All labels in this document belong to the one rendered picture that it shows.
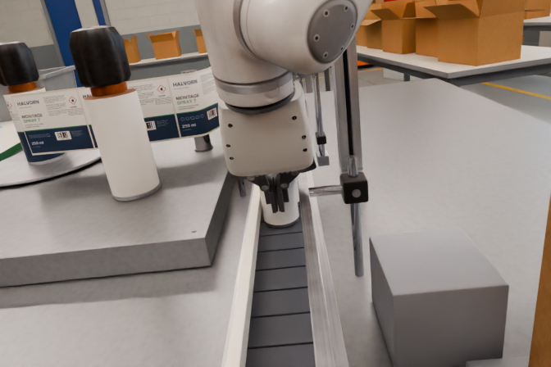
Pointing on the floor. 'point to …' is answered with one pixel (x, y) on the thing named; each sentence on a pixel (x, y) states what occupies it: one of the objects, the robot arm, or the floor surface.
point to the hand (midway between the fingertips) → (276, 194)
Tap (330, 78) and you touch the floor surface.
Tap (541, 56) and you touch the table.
